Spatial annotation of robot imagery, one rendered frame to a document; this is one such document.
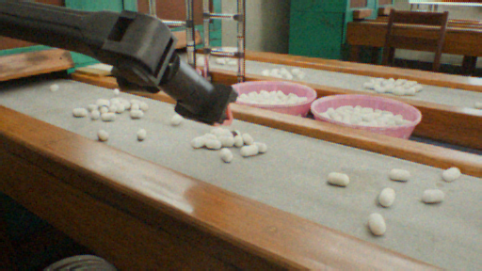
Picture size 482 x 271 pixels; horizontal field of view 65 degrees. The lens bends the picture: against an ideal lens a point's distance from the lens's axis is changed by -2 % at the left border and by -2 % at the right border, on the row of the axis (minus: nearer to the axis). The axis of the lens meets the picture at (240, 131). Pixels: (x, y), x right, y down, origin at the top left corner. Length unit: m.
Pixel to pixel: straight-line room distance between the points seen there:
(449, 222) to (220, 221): 0.33
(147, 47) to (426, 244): 0.45
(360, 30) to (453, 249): 3.04
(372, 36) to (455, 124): 2.44
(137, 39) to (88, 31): 0.07
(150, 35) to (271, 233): 0.30
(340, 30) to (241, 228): 3.12
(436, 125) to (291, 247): 0.72
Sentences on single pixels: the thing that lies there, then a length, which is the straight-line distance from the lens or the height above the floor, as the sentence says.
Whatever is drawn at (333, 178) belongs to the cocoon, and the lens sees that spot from 0.67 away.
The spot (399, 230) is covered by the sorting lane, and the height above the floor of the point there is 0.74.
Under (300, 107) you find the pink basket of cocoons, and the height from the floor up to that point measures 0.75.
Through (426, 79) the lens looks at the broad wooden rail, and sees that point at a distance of 1.47.
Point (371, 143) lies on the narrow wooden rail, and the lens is 0.82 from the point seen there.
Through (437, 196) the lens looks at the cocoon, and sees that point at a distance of 0.67.
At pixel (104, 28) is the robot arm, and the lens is 0.56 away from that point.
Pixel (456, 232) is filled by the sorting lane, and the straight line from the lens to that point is 0.62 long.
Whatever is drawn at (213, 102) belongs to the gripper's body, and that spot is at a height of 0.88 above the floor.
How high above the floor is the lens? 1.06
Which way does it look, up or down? 21 degrees down
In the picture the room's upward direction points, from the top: straight up
